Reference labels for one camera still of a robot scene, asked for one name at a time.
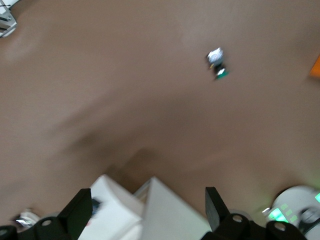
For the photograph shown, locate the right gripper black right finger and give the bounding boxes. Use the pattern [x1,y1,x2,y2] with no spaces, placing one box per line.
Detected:
[203,186,310,240]

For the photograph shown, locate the white curved plastic ring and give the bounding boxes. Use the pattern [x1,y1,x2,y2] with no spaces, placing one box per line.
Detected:
[17,206,36,221]

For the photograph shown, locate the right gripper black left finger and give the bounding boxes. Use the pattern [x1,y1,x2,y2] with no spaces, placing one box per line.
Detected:
[0,188,93,240]

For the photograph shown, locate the aluminium bracket with post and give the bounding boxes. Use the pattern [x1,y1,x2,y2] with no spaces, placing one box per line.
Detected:
[0,0,18,38]

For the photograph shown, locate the orange button enclosure box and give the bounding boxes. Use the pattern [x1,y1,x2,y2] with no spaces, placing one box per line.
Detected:
[308,53,320,80]

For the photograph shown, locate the green push button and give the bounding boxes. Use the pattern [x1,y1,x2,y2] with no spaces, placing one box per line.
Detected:
[206,46,232,82]

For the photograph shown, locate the brown table cover sheet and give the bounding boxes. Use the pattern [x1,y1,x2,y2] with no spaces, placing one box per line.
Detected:
[0,0,320,240]

